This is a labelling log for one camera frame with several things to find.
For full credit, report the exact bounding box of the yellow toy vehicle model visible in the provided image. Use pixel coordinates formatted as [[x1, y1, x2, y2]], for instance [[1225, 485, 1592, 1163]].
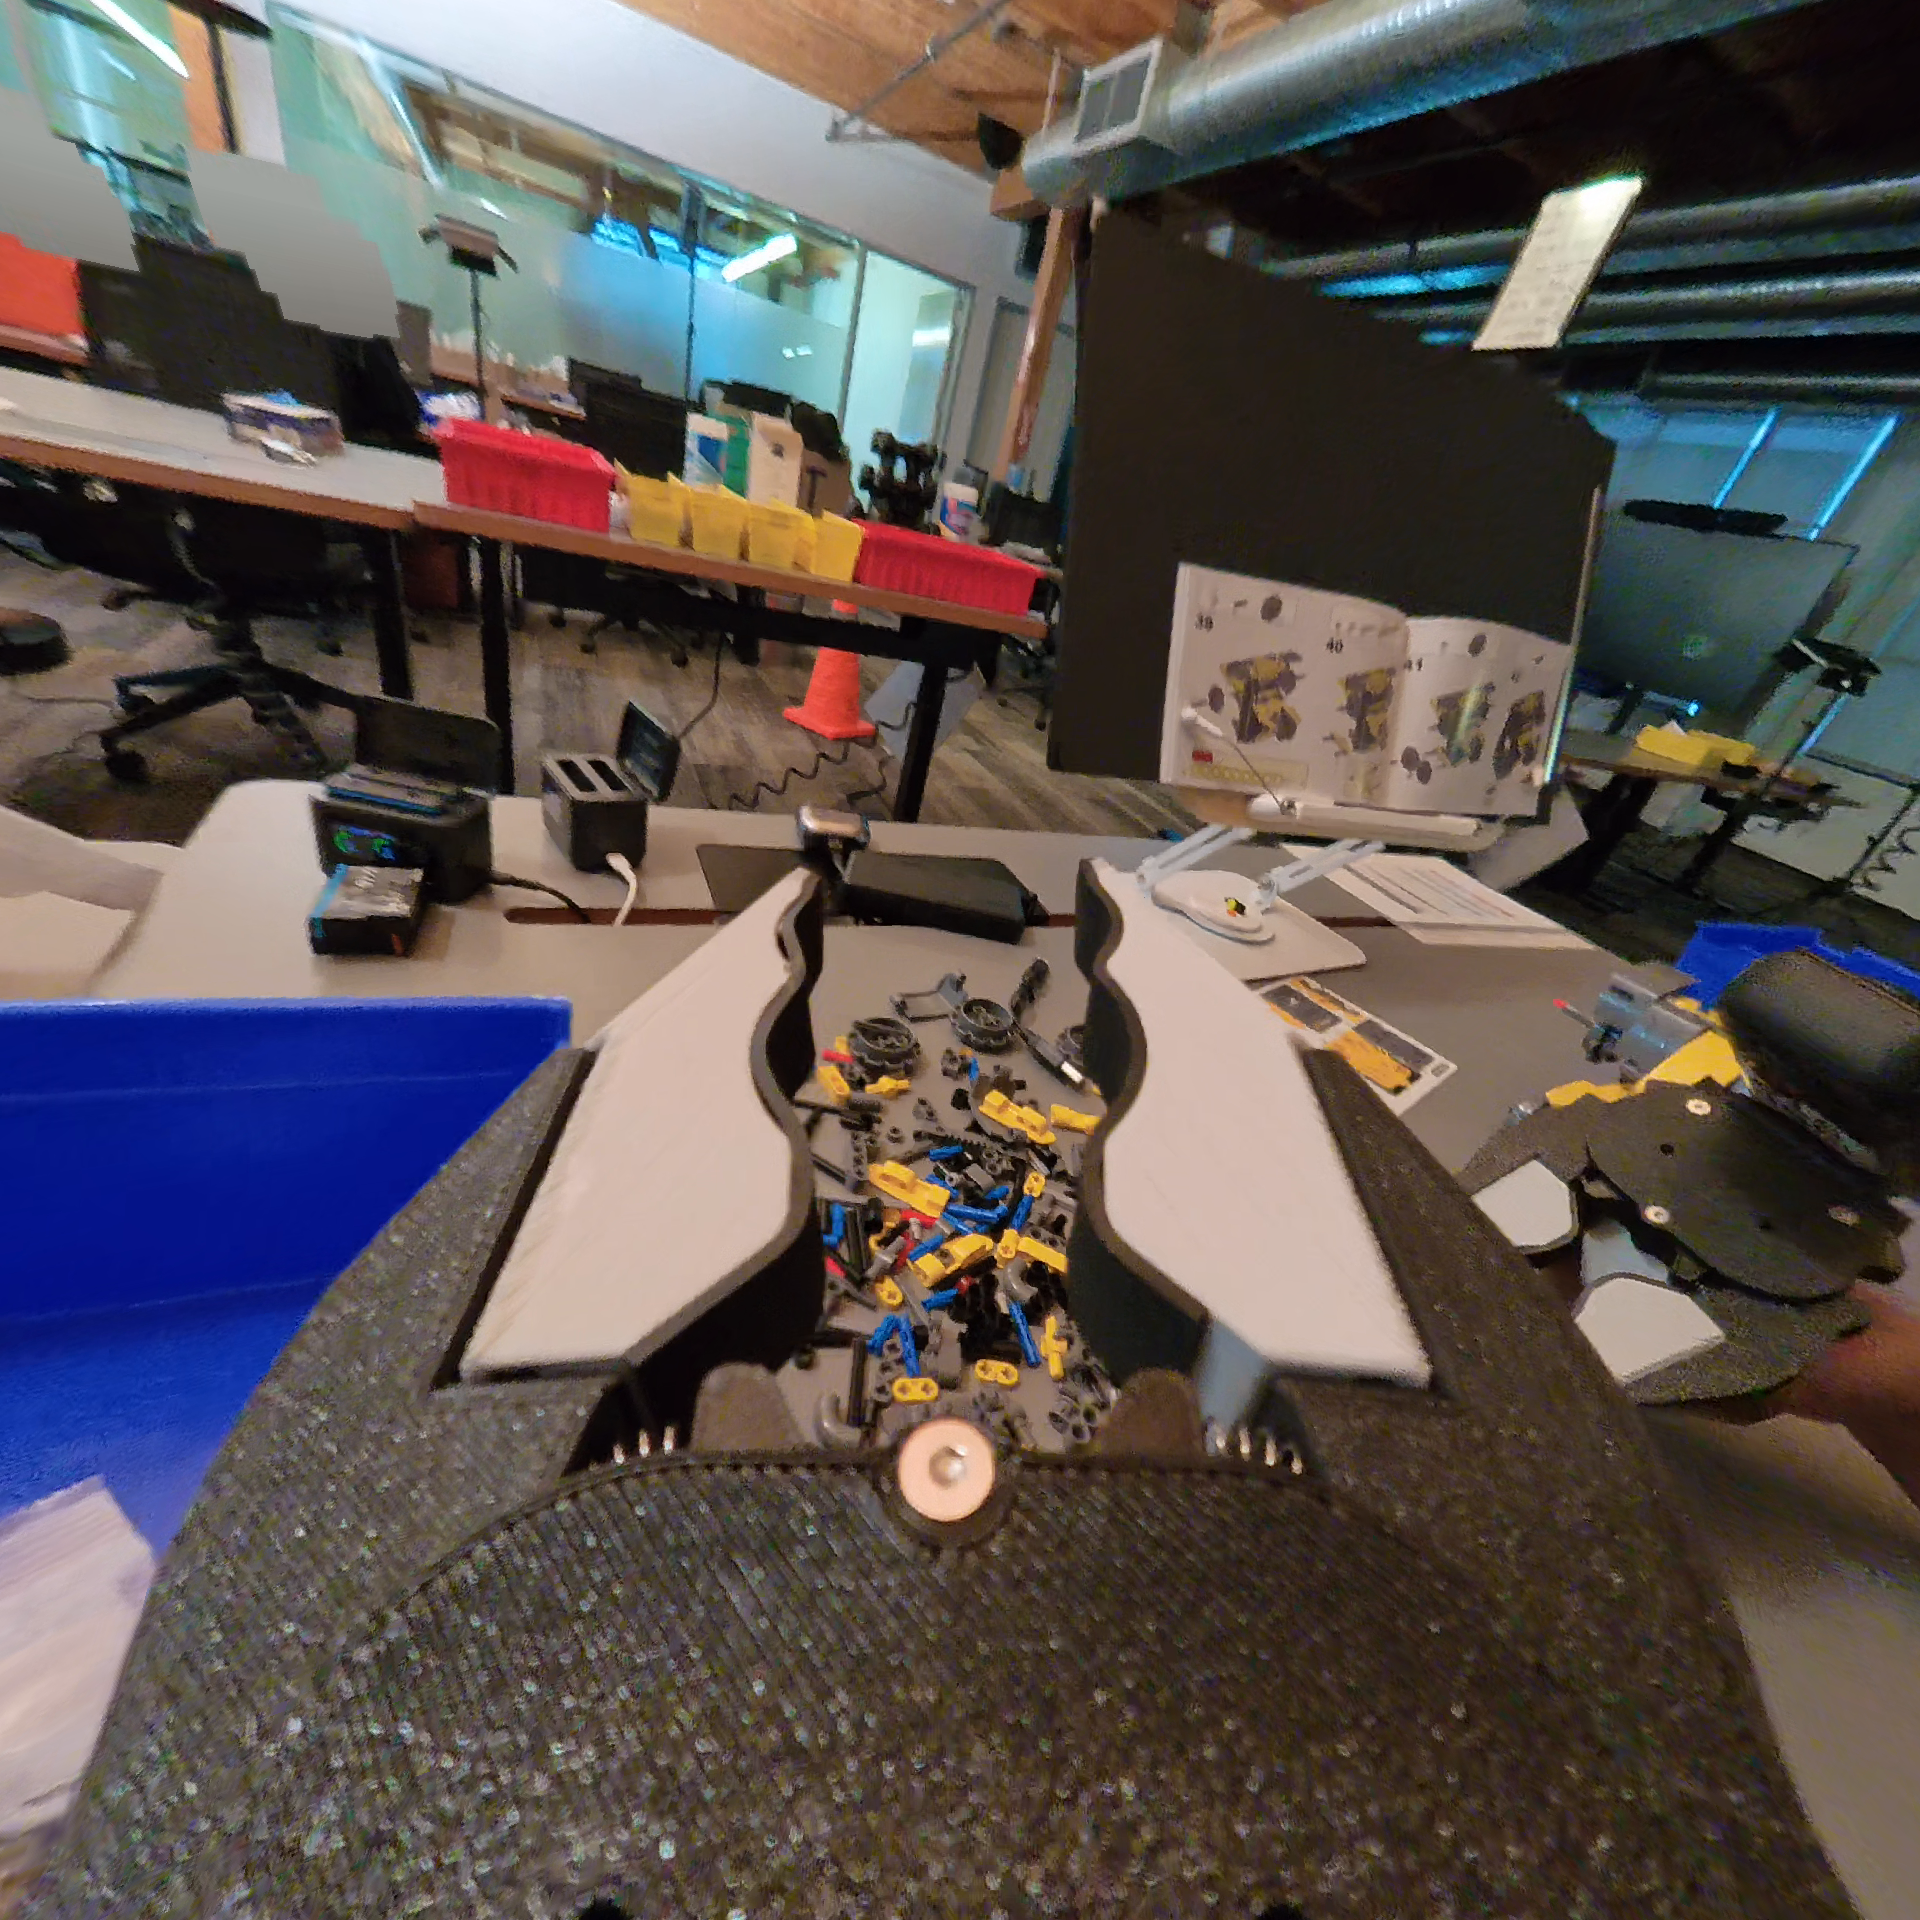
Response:
[[1540, 960, 1749, 1118]]

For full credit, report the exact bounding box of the black tripod stand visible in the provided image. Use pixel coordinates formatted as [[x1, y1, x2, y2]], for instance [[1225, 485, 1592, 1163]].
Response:
[[423, 215, 521, 420]]

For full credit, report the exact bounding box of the open instruction booklet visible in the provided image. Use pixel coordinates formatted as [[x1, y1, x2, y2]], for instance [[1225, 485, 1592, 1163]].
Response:
[[1158, 561, 1582, 824]]

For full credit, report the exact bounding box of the white printed paper sheet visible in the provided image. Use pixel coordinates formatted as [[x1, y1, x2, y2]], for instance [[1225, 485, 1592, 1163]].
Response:
[[1319, 851, 1579, 942]]

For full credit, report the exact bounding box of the black office chair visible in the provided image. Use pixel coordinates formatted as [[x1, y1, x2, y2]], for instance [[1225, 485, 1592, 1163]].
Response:
[[98, 496, 364, 780]]

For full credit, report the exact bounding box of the large dark panel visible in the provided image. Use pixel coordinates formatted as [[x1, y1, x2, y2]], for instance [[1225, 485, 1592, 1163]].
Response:
[[1047, 209, 1621, 819]]

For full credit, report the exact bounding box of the long wood-edged desk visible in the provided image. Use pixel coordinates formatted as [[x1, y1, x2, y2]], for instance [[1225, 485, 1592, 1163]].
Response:
[[0, 366, 1052, 824]]

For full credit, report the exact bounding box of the flat black box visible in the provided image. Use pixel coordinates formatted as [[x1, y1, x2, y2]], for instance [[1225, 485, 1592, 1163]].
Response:
[[303, 867, 430, 960]]

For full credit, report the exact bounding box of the blue plastic bin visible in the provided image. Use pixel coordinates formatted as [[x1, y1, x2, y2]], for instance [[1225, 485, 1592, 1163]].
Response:
[[0, 991, 575, 1520], [1679, 917, 1920, 999]]

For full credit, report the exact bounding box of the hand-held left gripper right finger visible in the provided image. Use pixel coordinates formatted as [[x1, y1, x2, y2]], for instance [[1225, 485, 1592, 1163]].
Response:
[[1067, 857, 1435, 1432]]

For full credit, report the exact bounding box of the clear bag of grey parts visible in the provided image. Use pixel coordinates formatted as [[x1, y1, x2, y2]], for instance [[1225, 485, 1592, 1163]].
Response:
[[0, 1471, 161, 1839]]

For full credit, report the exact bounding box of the yellow sticker sheet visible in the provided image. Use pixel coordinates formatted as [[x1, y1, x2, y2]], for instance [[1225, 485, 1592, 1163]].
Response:
[[1256, 975, 1460, 1114]]

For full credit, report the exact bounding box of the person's right hand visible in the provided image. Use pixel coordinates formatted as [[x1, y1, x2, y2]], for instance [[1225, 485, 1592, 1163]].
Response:
[[1699, 1287, 1920, 1481]]

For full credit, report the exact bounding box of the orange traffic cone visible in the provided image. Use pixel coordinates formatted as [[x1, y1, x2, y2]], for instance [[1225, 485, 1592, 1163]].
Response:
[[785, 601, 880, 740]]

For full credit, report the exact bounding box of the pile of small brick parts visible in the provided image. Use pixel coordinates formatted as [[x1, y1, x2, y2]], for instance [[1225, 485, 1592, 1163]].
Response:
[[794, 960, 1119, 1450]]

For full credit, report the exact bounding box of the black charging dock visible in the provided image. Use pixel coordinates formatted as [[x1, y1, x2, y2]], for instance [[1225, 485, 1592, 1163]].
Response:
[[537, 702, 683, 874]]

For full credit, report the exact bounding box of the white book stand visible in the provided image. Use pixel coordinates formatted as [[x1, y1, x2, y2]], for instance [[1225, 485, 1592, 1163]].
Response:
[[1133, 719, 1519, 982]]

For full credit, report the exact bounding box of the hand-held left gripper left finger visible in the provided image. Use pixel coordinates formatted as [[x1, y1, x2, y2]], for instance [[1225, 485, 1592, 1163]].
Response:
[[459, 867, 830, 1450]]

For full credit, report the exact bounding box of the red plastic bin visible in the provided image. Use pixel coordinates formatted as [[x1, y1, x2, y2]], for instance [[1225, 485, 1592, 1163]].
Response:
[[436, 416, 616, 534], [854, 518, 1045, 617]]

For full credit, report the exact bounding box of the black power adapter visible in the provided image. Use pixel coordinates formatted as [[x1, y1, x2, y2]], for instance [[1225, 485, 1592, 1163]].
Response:
[[830, 851, 1047, 945]]

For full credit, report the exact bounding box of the black charger block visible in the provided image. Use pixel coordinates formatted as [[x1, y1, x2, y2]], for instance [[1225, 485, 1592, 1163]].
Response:
[[308, 695, 503, 900]]

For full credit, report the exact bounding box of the hanging white sign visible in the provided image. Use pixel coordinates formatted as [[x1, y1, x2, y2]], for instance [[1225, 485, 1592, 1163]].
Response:
[[1474, 175, 1645, 354]]

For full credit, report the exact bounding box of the wooden-top standing desk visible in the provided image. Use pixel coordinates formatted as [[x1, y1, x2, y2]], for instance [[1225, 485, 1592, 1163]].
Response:
[[1562, 729, 1867, 887]]

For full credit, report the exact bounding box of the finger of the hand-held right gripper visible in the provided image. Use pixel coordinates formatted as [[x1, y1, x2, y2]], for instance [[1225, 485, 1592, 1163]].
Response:
[[1474, 1165, 1585, 1258], [1571, 1263, 1732, 1392]]

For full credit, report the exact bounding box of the silver ventilation duct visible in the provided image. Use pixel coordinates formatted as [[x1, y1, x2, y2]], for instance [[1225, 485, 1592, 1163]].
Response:
[[1019, 0, 1803, 211]]

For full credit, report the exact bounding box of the black computer monitor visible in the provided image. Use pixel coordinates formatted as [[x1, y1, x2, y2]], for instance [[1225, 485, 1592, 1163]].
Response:
[[1573, 501, 1863, 723]]

